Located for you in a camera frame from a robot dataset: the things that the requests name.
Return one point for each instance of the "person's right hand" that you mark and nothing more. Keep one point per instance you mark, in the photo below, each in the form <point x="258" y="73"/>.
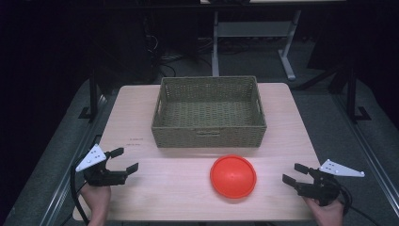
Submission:
<point x="327" y="215"/>

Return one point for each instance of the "orange plastic bowl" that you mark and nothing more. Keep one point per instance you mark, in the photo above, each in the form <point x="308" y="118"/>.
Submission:
<point x="233" y="176"/>

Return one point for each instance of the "grey metal desk frame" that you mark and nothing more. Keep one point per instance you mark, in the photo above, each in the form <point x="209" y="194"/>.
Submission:
<point x="251" y="29"/>

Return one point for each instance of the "aluminium floor rail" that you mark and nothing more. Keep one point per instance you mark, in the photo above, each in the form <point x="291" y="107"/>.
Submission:
<point x="370" y="153"/>
<point x="67" y="179"/>

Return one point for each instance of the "black metal stand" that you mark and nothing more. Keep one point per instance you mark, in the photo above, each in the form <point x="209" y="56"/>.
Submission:
<point x="352" y="97"/>
<point x="93" y="94"/>

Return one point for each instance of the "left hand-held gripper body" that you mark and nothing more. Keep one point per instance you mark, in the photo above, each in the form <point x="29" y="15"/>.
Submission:
<point x="103" y="178"/>

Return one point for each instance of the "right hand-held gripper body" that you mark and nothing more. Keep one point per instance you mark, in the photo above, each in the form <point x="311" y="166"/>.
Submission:
<point x="323" y="190"/>

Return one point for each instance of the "person's left hand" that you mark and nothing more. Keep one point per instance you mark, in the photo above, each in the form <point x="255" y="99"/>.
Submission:
<point x="98" y="202"/>

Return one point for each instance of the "olive woven rectangular basket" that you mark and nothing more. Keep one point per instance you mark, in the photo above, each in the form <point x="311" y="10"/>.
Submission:
<point x="208" y="114"/>

